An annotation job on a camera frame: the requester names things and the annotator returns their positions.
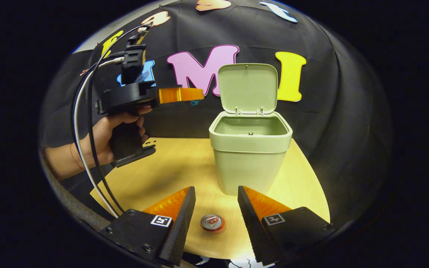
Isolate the black cable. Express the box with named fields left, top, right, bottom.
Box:
left=71, top=23, right=125, bottom=214

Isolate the pale green garbage bin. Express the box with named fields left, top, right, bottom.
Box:
left=209, top=63, right=293, bottom=197

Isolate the red pop can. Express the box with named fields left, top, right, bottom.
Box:
left=200, top=214, right=225, bottom=233

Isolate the white cable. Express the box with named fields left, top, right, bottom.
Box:
left=74, top=56, right=124, bottom=218

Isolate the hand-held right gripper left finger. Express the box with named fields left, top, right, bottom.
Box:
left=99, top=186, right=196, bottom=267

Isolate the black backdrop cloth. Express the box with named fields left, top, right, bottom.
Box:
left=39, top=0, right=394, bottom=224

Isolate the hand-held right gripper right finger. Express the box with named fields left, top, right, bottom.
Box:
left=238, top=185, right=331, bottom=265

